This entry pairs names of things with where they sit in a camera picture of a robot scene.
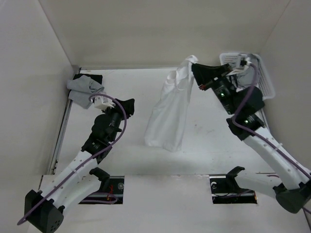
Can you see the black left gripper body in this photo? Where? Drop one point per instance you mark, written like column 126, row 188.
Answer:
column 116, row 111

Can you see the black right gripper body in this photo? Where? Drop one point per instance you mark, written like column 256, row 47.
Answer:
column 220, row 73

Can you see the white tank top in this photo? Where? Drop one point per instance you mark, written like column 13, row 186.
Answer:
column 166, row 125

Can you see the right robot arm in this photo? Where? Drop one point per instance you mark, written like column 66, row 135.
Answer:
column 290, row 184

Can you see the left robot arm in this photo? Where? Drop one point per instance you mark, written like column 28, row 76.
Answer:
column 45, row 209

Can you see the grey tank top in basket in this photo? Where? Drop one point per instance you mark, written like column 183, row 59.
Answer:
column 241, row 81

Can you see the folded grey tank top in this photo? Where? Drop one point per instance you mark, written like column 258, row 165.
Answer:
column 81, row 89

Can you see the white plastic laundry basket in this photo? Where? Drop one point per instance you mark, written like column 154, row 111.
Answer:
column 264, row 82

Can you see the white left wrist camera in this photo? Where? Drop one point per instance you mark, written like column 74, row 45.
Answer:
column 102, row 103

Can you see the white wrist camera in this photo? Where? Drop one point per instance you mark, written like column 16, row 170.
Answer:
column 239, row 64
column 102, row 103

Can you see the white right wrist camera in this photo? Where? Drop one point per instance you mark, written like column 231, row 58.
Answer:
column 239, row 64

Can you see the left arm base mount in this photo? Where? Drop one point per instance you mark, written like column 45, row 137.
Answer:
column 110, row 191

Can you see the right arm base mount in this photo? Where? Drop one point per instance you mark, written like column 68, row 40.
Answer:
column 225, row 190

